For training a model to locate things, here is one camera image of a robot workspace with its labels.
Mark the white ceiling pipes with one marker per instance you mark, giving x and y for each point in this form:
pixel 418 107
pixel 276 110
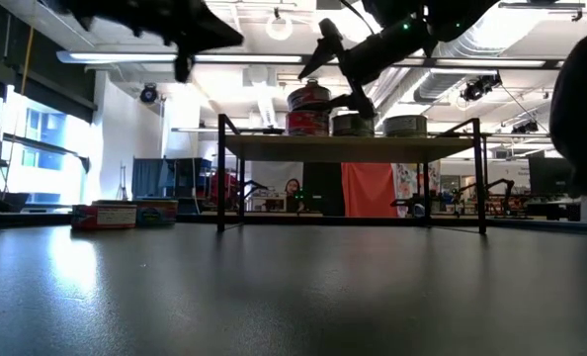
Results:
pixel 392 94

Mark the wooden workbench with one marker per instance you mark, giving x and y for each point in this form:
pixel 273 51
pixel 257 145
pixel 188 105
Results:
pixel 269 203

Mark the person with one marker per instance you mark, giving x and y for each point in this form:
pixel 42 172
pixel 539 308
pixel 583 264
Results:
pixel 292 188
pixel 580 123

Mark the green albacore tuna can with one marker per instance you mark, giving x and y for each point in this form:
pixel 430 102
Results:
pixel 350 126

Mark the red cloth banner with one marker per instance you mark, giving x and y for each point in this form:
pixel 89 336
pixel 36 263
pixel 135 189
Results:
pixel 367 190

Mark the wooden shelf with black legs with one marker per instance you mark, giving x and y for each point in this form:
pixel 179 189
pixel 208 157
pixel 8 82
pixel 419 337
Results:
pixel 348 148

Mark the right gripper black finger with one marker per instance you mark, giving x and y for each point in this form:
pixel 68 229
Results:
pixel 360 99
pixel 325 47

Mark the thin ceiling light strip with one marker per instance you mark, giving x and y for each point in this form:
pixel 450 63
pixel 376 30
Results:
pixel 199 130

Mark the silver ventilation duct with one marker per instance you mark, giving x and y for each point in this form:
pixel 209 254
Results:
pixel 439 85

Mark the black window rail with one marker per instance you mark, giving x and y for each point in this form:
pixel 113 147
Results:
pixel 51 148

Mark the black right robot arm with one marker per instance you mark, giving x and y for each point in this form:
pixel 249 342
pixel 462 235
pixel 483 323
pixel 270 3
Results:
pixel 446 17

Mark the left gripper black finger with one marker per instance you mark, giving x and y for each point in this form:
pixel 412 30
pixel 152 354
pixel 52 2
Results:
pixel 209 32
pixel 184 66

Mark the colourful poster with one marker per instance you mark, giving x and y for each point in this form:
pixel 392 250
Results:
pixel 406 180

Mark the black monitor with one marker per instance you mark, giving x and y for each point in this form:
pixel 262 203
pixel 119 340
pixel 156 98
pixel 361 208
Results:
pixel 545 177

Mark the black panel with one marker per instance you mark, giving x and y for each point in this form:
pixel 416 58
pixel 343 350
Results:
pixel 323 188

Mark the dark desk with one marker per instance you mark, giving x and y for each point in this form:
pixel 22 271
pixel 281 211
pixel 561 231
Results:
pixel 550 212

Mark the black beam with light strips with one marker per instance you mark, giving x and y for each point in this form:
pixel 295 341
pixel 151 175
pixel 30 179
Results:
pixel 254 59

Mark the gold-lidded albacore tuna can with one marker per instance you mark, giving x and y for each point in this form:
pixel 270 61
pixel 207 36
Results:
pixel 406 126

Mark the black robot arm with stand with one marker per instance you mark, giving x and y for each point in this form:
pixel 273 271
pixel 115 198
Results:
pixel 508 184

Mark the ceiling track light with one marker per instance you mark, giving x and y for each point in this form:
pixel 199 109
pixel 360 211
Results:
pixel 530 5

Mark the low black robot arm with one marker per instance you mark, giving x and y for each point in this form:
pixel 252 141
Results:
pixel 407 203

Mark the white cloth backdrop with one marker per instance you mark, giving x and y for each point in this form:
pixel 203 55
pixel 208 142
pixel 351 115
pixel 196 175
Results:
pixel 274 170

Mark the round black wall device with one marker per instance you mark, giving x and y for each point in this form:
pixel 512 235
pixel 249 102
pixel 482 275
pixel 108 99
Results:
pixel 149 94

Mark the small black ceiling device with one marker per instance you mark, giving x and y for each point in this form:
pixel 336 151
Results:
pixel 525 127

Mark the blue partition screen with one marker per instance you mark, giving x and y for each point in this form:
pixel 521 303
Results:
pixel 147 178

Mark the black ceiling spotlights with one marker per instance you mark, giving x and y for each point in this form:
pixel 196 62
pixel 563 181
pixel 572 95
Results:
pixel 478 88

